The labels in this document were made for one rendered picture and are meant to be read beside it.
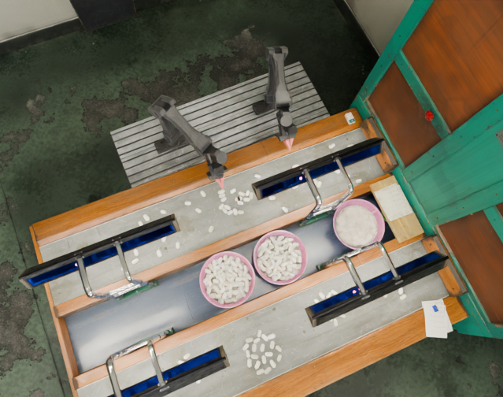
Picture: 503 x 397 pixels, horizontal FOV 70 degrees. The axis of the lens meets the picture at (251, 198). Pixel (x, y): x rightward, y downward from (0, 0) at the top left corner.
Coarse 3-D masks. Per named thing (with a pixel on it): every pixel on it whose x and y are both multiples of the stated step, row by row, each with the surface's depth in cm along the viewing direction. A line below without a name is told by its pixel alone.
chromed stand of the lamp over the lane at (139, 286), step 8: (120, 248) 140; (80, 256) 138; (120, 256) 139; (80, 264) 137; (80, 272) 137; (128, 272) 138; (88, 280) 136; (128, 280) 138; (136, 280) 144; (144, 280) 158; (88, 288) 135; (120, 288) 150; (128, 288) 162; (136, 288) 175; (144, 288) 175; (88, 296) 137; (96, 296) 139; (104, 296) 147; (112, 296) 157; (120, 296) 168; (128, 296) 174
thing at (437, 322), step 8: (424, 304) 175; (432, 304) 175; (440, 304) 175; (424, 312) 174; (432, 312) 174; (440, 312) 174; (432, 320) 173; (440, 320) 173; (448, 320) 173; (432, 328) 172; (440, 328) 172; (448, 328) 172; (432, 336) 171; (440, 336) 171
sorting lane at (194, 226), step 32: (288, 160) 195; (192, 192) 187; (224, 192) 188; (288, 192) 190; (320, 192) 190; (128, 224) 181; (192, 224) 182; (224, 224) 183; (256, 224) 184; (128, 256) 176; (64, 288) 171; (96, 288) 172
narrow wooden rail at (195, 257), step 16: (384, 176) 192; (368, 192) 192; (304, 208) 185; (272, 224) 182; (288, 224) 185; (224, 240) 178; (240, 240) 179; (192, 256) 175; (208, 256) 176; (144, 272) 172; (160, 272) 173; (112, 288) 170; (64, 304) 167; (80, 304) 167; (96, 304) 175
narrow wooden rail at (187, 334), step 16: (416, 240) 183; (368, 256) 180; (320, 272) 176; (336, 272) 177; (288, 288) 174; (304, 288) 174; (256, 304) 171; (208, 320) 168; (224, 320) 168; (176, 336) 165; (192, 336) 166; (144, 352) 163; (160, 352) 163; (96, 368) 160; (80, 384) 158
